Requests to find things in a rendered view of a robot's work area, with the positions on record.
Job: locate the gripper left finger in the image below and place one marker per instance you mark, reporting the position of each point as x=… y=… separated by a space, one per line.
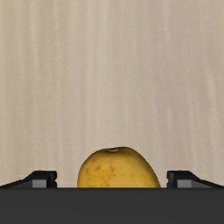
x=40 y=179

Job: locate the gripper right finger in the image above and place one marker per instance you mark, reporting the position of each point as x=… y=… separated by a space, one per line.
x=183 y=179

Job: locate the yellow mango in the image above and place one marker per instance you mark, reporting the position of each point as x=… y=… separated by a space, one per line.
x=116 y=170

